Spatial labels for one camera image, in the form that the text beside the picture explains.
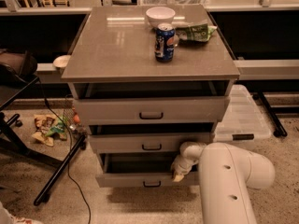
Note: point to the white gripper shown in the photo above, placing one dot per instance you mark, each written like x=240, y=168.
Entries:
x=181, y=165

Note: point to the grey bottom drawer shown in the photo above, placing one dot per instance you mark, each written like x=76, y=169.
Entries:
x=147, y=170

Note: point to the grey drawer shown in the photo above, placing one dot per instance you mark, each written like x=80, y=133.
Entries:
x=147, y=170
x=133, y=143
x=151, y=110

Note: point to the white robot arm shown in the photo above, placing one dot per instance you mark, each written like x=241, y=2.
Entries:
x=226, y=173

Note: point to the grey middle drawer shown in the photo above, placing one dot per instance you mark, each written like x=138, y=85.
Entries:
x=133, y=143

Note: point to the grey top drawer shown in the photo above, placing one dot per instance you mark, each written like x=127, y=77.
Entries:
x=151, y=110

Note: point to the grey drawer cabinet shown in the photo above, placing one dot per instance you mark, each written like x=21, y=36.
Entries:
x=114, y=59

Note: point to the black stand leg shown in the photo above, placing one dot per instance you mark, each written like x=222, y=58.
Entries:
x=279, y=129

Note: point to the blue soda can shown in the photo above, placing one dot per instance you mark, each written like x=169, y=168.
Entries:
x=164, y=42

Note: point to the snack bags on floor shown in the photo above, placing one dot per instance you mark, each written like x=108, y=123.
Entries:
x=47, y=128

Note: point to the green snack bag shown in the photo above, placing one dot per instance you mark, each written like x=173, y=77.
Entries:
x=195, y=32

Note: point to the white bowl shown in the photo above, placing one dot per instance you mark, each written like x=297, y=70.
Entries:
x=158, y=15

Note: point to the small white dish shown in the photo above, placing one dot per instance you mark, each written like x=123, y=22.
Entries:
x=61, y=61

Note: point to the dark bag on table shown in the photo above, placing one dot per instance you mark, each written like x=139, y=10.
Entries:
x=16, y=68

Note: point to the wire mesh basket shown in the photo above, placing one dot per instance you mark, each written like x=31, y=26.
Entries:
x=71, y=118

